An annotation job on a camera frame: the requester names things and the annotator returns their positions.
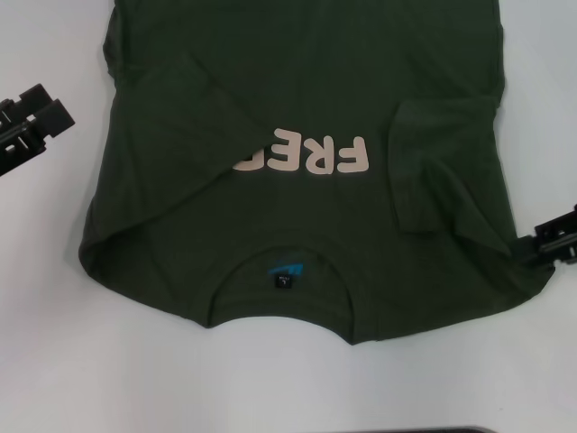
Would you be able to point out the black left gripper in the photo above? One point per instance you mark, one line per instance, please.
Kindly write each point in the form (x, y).
(13, 162)

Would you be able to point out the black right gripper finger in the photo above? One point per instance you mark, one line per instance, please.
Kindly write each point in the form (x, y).
(554, 255)
(561, 225)

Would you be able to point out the dark green FREE t-shirt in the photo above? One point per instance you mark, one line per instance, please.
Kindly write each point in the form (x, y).
(293, 67)

